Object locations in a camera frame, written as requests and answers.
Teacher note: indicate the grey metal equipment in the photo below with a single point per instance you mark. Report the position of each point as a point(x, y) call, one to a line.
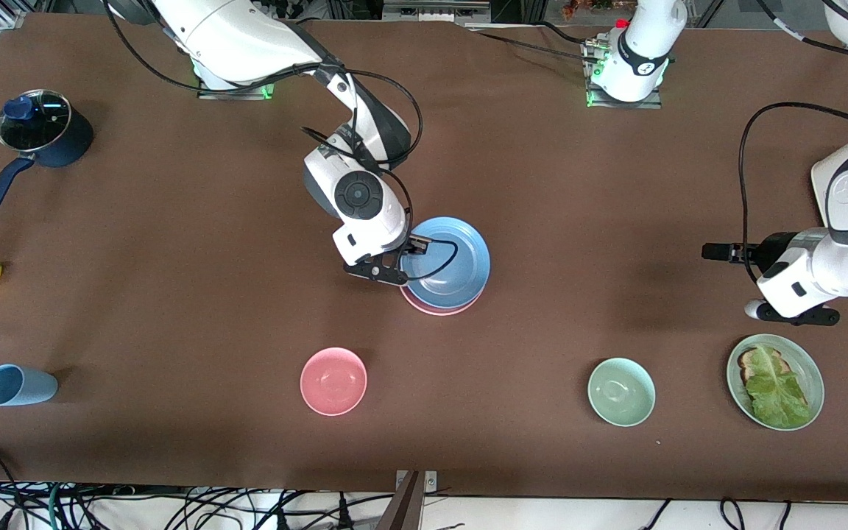
point(435, 10)

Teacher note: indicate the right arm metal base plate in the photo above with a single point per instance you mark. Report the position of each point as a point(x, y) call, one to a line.
point(207, 94)

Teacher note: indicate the pink plate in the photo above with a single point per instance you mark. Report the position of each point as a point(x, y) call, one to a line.
point(439, 312)

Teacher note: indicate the mint green plate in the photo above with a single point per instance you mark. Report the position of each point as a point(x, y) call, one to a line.
point(807, 368)

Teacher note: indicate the pink bowl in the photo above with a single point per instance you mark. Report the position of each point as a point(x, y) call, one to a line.
point(333, 381)

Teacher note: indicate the brown table cloth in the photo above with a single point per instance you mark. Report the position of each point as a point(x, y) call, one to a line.
point(174, 294)

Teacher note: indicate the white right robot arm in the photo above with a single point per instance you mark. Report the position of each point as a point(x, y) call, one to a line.
point(247, 37)

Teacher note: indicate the reddish plant decoration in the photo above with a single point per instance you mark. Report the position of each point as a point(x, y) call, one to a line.
point(589, 7)

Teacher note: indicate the glass lid with blue knob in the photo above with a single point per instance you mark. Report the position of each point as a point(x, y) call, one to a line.
point(41, 125)

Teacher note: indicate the small metal clamp bracket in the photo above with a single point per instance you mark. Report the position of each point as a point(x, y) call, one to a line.
point(431, 480)

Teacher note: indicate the dark blue saucepan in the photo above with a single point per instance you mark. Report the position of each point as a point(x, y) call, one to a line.
point(78, 140)

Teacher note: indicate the light blue cup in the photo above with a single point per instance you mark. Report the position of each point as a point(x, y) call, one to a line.
point(19, 386)

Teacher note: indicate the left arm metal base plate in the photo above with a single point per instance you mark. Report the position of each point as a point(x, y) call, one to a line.
point(652, 103)

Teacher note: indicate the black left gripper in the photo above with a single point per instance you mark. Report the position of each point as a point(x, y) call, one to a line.
point(770, 250)

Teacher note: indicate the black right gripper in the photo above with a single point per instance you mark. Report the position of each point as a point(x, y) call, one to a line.
point(415, 244)

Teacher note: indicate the toasted bread slice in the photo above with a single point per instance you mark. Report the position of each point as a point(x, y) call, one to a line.
point(746, 361)

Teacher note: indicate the green lettuce leaf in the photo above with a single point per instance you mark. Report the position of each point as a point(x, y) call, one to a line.
point(777, 397)

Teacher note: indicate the mint green bowl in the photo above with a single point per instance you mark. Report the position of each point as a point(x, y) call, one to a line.
point(621, 391)

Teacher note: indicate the blue plate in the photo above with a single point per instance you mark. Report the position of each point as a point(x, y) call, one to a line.
point(461, 287)

